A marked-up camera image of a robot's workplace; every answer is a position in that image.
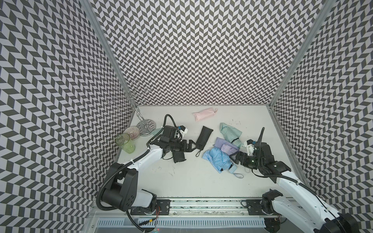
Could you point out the wire glass rack stand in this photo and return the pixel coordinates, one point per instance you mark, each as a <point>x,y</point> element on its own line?
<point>146,126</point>

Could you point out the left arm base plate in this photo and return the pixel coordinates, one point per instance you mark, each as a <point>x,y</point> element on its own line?
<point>160,207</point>

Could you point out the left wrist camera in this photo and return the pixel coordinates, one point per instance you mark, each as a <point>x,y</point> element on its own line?
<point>181,131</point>

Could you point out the black sleeved umbrella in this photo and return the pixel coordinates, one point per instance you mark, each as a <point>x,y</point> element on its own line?
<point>178,156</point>
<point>203,139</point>

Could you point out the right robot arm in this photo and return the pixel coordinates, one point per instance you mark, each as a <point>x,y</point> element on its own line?
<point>282,175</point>

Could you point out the mint green sleeved umbrella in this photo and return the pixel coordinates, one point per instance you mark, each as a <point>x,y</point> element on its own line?
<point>231,134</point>

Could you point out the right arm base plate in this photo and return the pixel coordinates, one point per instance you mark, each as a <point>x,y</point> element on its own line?
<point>254,208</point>

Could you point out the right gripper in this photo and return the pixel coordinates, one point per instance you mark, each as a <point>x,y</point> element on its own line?
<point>239,154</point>

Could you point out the blue sleeved umbrella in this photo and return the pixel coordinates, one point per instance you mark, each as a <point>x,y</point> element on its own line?
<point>220,161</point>

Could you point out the green drinking glass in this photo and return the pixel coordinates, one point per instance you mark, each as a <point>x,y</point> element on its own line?
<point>125,142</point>

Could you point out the pink sleeved umbrella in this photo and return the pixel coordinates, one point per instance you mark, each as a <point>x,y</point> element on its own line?
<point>204,114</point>

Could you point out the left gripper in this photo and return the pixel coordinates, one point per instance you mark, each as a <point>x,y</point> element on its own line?
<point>184,148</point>

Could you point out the lavender sleeved umbrella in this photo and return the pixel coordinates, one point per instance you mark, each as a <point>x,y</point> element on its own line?
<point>228,149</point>

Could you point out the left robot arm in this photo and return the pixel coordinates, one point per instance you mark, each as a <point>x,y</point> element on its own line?
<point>120,188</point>

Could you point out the ribbed glass bowl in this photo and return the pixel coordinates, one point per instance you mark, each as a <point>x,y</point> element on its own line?
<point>133,132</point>

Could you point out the mint umbrella at back left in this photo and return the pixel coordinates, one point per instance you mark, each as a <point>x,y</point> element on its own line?
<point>157,131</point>

